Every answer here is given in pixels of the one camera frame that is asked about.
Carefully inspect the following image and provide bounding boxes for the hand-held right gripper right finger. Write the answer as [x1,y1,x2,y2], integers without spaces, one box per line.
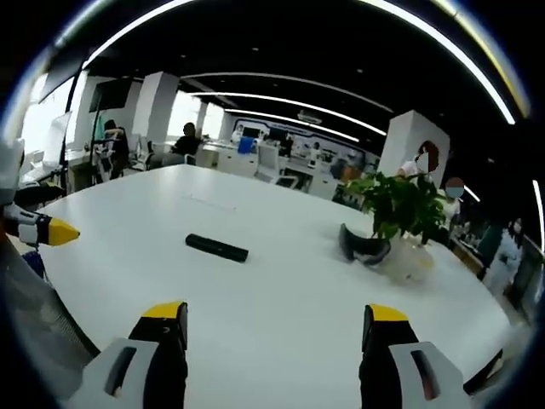
[359,303,473,409]

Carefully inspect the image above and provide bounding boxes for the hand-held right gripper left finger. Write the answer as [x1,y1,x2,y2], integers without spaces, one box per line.
[62,300,189,409]

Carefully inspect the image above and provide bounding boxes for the black remote control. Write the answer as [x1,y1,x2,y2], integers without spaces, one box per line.
[185,233,250,264]

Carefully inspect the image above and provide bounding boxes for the grey mesh office chair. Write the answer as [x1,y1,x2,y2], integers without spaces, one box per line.
[0,238,101,384]

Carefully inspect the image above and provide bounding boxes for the clear glass plant vase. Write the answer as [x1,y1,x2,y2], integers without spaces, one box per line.
[382,232,436,283]

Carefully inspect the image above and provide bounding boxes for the green potted plant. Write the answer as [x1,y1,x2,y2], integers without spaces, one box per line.
[342,171,448,248]

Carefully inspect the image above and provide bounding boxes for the white humanoid robot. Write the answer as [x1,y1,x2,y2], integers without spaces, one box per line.
[307,141,323,172]

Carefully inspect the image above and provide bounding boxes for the white office chair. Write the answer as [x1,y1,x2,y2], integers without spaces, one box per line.
[254,144,282,183]

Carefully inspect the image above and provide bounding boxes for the wall-mounted black screen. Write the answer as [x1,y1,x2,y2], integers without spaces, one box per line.
[89,78,133,112]

